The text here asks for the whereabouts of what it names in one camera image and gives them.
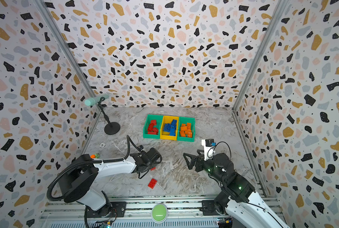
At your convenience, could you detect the blue lego brick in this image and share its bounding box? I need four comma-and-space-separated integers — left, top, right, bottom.
166, 123, 171, 132
169, 128, 176, 136
171, 119, 177, 128

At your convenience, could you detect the green microphone on stand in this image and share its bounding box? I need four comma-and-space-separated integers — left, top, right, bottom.
84, 94, 121, 135

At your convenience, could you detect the right green bin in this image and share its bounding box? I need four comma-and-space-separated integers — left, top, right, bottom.
177, 117, 196, 142

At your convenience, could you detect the blue lego brick top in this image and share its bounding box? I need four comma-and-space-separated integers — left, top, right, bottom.
171, 119, 177, 128

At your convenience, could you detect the yellow middle bin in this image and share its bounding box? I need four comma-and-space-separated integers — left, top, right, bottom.
160, 116, 179, 141

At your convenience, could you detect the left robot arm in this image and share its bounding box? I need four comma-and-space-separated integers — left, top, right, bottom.
47, 148, 162, 218

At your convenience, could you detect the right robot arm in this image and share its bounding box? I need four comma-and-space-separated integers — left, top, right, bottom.
183, 139, 287, 228

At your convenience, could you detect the blue lego brick slim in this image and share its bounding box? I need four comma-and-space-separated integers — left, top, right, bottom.
163, 123, 171, 133

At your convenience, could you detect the left green bin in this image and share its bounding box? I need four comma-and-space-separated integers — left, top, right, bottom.
143, 115, 163, 139

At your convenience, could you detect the green bin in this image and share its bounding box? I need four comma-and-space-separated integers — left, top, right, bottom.
143, 115, 163, 139
177, 117, 196, 142

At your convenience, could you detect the orange lego brick top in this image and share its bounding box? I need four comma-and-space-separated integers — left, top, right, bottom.
180, 124, 188, 137

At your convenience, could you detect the lone red lego brick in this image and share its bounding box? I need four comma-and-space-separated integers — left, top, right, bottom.
148, 179, 157, 189

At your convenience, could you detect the green push button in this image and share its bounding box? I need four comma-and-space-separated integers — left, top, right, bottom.
151, 203, 168, 224

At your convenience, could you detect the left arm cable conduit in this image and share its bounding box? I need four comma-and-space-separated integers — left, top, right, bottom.
46, 135, 139, 202

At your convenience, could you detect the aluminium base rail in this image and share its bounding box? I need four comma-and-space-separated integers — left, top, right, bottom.
38, 195, 284, 228

